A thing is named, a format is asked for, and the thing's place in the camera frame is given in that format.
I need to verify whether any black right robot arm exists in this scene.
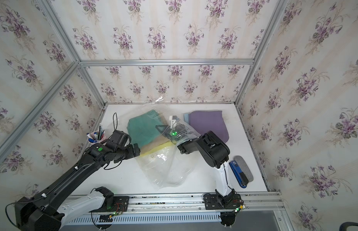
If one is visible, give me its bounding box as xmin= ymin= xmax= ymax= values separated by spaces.
xmin=155 ymin=122 xmax=244 ymax=213

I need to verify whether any yellow folded garment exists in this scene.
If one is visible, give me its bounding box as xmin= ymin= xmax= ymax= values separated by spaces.
xmin=140 ymin=141 xmax=173 ymax=156

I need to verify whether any light blue garment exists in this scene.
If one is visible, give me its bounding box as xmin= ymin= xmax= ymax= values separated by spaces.
xmin=183 ymin=113 xmax=190 ymax=124

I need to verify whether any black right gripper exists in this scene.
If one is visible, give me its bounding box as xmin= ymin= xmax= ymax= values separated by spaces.
xmin=155 ymin=125 xmax=183 ymax=145

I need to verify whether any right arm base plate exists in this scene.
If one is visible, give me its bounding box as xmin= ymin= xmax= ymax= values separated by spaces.
xmin=203 ymin=192 xmax=244 ymax=210

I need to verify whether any clear plastic vacuum bag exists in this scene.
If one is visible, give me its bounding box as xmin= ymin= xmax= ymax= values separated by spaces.
xmin=126 ymin=103 xmax=198 ymax=190

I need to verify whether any white slotted cable duct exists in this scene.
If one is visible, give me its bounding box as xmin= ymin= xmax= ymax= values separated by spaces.
xmin=67 ymin=212 xmax=221 ymax=226

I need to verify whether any green garment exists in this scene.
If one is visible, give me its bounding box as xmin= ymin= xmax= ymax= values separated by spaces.
xmin=127 ymin=110 xmax=167 ymax=148

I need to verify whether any aluminium mounting rail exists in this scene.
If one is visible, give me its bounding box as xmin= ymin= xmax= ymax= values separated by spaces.
xmin=123 ymin=192 xmax=286 ymax=215

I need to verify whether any pink pen cup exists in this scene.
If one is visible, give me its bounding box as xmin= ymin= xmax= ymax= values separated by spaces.
xmin=86 ymin=124 xmax=107 ymax=144

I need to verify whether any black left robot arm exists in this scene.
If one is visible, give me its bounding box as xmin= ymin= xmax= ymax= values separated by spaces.
xmin=10 ymin=130 xmax=140 ymax=231

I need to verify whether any purple garment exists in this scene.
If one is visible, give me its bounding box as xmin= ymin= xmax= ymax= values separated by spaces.
xmin=189 ymin=111 xmax=229 ymax=143

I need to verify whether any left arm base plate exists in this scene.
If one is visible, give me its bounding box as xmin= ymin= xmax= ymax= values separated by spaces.
xmin=91 ymin=196 xmax=130 ymax=214

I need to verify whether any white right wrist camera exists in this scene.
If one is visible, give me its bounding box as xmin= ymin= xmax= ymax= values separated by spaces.
xmin=169 ymin=115 xmax=180 ymax=129

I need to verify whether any beige garment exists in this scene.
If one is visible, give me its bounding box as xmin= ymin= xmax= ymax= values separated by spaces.
xmin=140 ymin=135 xmax=173 ymax=156

